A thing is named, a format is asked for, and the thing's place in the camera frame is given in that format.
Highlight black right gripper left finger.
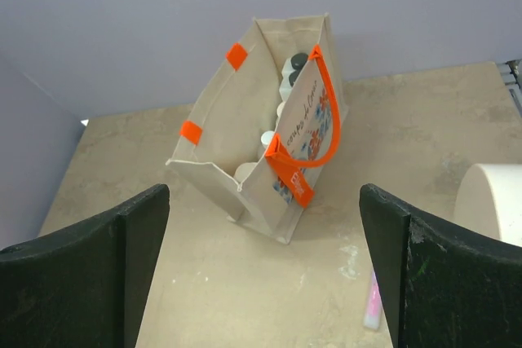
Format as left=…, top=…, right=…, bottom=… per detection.
left=1, top=184, right=170, bottom=347

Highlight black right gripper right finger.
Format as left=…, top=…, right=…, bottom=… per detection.
left=359, top=183, right=521, bottom=347

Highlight large white lid jar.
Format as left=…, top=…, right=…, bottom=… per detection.
left=233, top=162, right=257, bottom=183

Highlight canvas tote bag orange handles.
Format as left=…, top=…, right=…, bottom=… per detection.
left=168, top=15, right=348, bottom=244

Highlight small white cap bottle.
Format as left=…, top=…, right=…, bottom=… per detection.
left=258, top=130, right=275, bottom=159

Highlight white round lid jar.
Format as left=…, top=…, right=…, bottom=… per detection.
left=276, top=101, right=285, bottom=118

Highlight white bottle black cap front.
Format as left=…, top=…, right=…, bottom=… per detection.
left=279, top=70, right=300, bottom=102

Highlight white bottle black cap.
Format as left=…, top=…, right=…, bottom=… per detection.
left=281, top=52, right=308, bottom=74
left=279, top=70, right=300, bottom=102

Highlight pink highlighter tube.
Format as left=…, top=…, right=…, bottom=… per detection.
left=363, top=271, right=382, bottom=331

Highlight large white paper roll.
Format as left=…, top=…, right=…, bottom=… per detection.
left=453, top=164, right=522, bottom=246

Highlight aluminium table frame rail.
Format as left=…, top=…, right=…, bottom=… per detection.
left=497, top=59, right=522, bottom=117

